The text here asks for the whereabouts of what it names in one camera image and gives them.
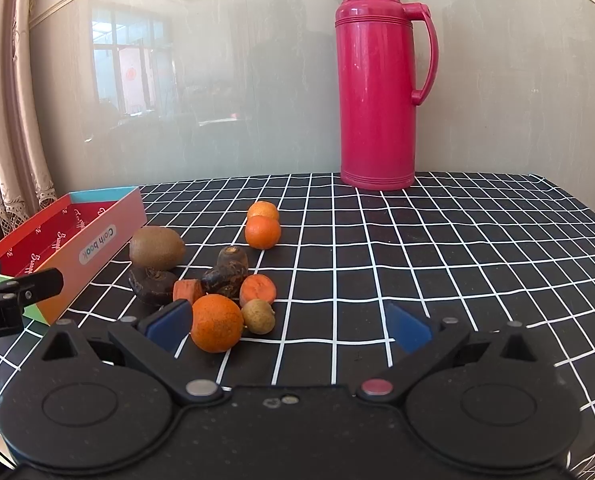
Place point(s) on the pink thermos flask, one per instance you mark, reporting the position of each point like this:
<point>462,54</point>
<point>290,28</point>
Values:
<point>387,60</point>

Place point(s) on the large orange mandarin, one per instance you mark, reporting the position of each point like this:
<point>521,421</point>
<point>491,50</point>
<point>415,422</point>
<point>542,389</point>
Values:
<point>217,323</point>

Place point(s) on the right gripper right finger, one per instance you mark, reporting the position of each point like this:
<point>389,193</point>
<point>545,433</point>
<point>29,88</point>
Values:
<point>476,400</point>

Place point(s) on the small tan longan fruit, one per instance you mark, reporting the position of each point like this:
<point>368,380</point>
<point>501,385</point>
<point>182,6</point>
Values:
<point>259,316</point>

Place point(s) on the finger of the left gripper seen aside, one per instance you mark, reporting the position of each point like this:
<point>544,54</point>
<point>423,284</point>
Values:
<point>31,288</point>

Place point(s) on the orange carrot chunk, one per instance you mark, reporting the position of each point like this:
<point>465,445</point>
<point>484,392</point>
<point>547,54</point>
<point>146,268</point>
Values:
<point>257,286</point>

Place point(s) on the black white grid tablecloth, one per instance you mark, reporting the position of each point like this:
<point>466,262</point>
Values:
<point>482,247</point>

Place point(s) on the beige lace curtain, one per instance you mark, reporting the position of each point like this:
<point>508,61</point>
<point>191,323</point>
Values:
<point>26,186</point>

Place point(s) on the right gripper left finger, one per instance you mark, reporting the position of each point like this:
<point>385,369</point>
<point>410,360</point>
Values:
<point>81,402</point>

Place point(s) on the colourful cardboard box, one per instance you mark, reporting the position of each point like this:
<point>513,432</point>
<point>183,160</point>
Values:
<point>78,235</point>

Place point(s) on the brown kiwi fruit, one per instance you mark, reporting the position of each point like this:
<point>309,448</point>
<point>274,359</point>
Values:
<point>157,248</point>

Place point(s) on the dark water chestnut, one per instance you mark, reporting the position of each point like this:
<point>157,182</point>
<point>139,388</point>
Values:
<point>152,286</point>
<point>224,280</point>
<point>235,258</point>

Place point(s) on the small carrot piece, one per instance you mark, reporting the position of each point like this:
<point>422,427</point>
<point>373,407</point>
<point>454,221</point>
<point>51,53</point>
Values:
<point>189,290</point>

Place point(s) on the small mandarin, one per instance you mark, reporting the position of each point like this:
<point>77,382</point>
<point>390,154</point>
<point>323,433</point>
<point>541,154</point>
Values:
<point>263,209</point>
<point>262,233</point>

